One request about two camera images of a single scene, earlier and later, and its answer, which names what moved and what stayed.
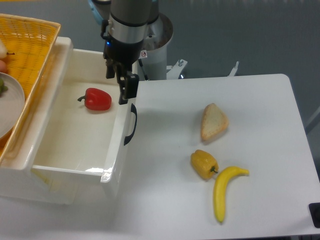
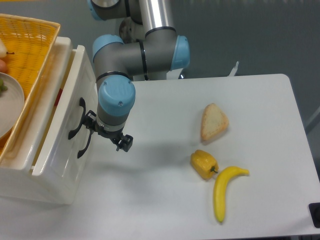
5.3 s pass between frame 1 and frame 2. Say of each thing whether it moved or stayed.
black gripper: moved
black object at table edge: stayed
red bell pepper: moved
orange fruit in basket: stayed
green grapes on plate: stayed
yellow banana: stayed
